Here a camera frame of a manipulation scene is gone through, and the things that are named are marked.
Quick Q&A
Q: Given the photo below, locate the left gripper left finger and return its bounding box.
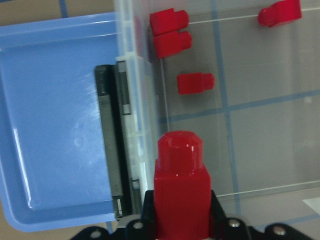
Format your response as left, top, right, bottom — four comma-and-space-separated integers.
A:
72, 190, 157, 240

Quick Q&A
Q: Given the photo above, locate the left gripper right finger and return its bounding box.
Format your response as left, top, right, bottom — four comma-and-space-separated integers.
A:
209, 190, 312, 240

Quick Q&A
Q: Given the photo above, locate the red block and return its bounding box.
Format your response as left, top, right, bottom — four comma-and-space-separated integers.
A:
149, 8, 189, 36
154, 130, 211, 240
257, 0, 302, 28
177, 72, 215, 95
153, 30, 193, 59

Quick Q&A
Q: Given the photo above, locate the clear plastic storage box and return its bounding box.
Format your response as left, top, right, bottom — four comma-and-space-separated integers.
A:
113, 0, 320, 223

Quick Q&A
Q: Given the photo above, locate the red block in box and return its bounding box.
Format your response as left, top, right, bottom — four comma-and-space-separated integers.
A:
149, 8, 189, 36
177, 72, 215, 95
153, 30, 193, 59
257, 0, 302, 28

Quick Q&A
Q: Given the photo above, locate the blue plastic tray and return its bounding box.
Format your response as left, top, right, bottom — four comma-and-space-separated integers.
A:
0, 12, 118, 232

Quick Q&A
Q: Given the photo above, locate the black box latch handle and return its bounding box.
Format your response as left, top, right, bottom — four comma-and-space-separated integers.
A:
94, 61, 142, 219

